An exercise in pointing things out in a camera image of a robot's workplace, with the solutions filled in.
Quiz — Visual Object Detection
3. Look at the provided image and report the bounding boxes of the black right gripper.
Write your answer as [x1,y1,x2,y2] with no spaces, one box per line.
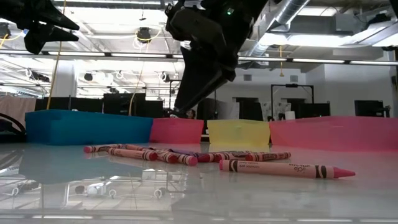
[165,4,249,110]

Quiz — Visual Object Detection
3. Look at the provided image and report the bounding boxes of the small red plastic bin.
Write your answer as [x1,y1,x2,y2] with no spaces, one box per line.
[149,118,205,144]

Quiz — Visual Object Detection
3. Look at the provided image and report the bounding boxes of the yellow cable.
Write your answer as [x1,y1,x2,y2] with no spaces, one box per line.
[46,0,67,110]
[128,27,163,116]

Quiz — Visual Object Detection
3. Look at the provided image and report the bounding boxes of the long overhead light bar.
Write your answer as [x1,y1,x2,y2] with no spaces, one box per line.
[0,49,398,67]

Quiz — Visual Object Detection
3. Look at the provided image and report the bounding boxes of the silver ventilation duct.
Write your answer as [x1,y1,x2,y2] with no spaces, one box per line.
[239,0,312,69]

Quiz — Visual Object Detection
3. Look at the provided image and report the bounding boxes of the purple crayon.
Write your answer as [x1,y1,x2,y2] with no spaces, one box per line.
[169,149,206,157]

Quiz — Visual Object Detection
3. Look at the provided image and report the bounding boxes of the pink crayon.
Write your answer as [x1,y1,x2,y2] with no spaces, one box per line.
[218,159,356,180]

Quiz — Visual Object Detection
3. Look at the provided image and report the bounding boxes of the black partition panel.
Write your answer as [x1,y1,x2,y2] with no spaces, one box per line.
[35,97,103,113]

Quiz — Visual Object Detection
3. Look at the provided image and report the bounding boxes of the black overhead camera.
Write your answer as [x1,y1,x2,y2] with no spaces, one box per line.
[136,27,153,44]

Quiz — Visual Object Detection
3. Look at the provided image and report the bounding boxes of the red crayon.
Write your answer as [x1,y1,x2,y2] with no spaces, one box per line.
[124,144,180,165]
[197,152,216,164]
[214,151,249,163]
[108,147,159,162]
[83,143,125,154]
[149,147,199,167]
[245,151,292,162]

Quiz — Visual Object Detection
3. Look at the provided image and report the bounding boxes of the blue plastic bin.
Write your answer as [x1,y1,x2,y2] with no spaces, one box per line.
[24,109,154,146]

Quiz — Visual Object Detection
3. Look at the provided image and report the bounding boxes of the black cable loop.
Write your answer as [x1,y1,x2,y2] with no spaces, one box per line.
[0,112,27,143]

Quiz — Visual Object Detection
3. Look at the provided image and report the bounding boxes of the yellow plastic bin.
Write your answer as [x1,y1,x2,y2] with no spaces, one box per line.
[207,119,271,146]

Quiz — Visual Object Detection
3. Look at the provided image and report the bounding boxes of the large pink plastic bin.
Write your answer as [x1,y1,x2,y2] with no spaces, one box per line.
[269,116,398,153]

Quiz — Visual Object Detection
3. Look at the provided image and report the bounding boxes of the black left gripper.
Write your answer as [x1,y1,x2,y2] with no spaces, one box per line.
[0,0,80,55]

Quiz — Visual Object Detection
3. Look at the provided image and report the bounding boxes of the black monitor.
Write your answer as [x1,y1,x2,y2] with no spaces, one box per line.
[354,100,391,118]
[103,93,146,118]

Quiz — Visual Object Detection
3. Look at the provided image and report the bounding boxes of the beige curtain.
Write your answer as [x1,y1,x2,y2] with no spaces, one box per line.
[0,95,37,127]

